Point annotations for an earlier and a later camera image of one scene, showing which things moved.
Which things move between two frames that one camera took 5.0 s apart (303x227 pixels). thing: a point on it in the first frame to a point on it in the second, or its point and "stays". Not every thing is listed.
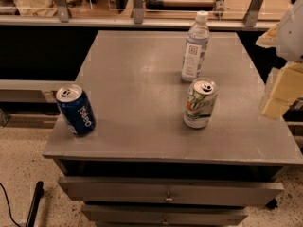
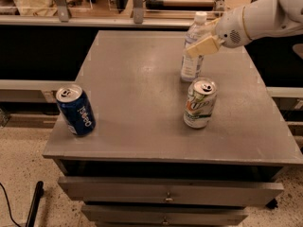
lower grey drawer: x=98 y=215 stays
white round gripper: x=293 y=37 to x=229 y=28
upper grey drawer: x=168 y=191 stays
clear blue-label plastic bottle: x=196 y=49 stays
